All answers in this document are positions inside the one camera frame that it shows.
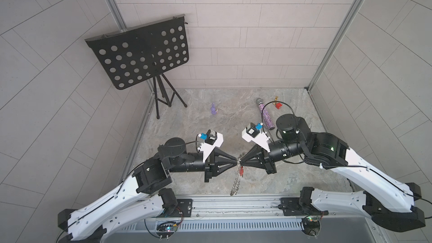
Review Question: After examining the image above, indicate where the metal disc with key rings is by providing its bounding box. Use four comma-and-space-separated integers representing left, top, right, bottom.
230, 153, 245, 196

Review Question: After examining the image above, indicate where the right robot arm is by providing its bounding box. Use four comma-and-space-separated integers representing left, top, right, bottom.
240, 114, 426, 232

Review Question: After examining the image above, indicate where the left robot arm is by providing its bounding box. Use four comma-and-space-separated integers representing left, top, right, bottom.
56, 137, 237, 243

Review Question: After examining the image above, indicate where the purple glitter microphone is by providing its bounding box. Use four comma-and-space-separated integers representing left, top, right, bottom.
256, 98, 275, 131

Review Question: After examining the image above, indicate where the small purple figurine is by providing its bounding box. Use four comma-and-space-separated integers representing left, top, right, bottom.
210, 103, 218, 115

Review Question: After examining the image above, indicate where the left circuit board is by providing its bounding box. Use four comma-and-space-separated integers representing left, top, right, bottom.
156, 221, 180, 233

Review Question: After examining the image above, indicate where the circuit board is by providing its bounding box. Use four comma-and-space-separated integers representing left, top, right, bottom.
156, 221, 180, 233
301, 218, 321, 237

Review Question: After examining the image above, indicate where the right circuit board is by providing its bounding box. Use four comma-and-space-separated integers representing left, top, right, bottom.
301, 218, 321, 237

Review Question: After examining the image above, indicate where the black perforated music stand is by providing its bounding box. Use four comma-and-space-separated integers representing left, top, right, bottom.
85, 14, 190, 106

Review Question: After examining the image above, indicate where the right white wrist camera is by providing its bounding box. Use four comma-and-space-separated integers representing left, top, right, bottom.
242, 123, 271, 153

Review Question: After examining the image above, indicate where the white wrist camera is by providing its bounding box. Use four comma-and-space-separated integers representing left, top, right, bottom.
242, 123, 271, 153
198, 129, 224, 162

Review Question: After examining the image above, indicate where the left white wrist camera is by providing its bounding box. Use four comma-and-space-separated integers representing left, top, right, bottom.
198, 129, 224, 162

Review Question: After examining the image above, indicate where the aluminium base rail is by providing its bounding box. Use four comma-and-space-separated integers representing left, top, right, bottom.
96, 193, 377, 223

